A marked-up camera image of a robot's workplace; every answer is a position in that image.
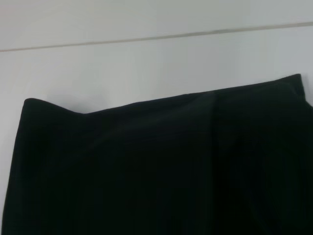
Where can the black shirt with FREE print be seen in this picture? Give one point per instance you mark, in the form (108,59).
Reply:
(159,166)

